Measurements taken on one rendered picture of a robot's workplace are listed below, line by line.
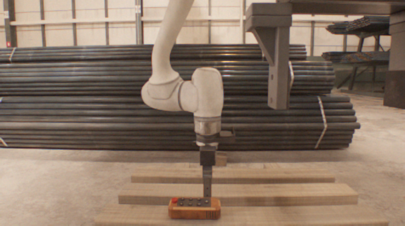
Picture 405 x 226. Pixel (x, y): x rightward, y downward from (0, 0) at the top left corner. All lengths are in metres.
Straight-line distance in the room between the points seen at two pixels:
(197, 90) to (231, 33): 8.72
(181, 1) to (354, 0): 0.42
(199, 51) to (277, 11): 2.08
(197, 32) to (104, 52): 7.02
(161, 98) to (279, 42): 0.51
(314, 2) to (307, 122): 1.71
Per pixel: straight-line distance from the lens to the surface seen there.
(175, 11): 0.58
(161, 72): 0.66
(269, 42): 0.22
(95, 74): 2.05
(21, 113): 2.37
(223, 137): 0.66
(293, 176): 1.13
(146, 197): 0.94
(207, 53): 2.28
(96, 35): 10.43
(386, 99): 0.30
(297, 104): 1.91
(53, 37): 11.50
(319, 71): 2.07
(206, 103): 0.61
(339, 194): 1.07
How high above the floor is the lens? 0.69
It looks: 7 degrees down
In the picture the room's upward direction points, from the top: straight up
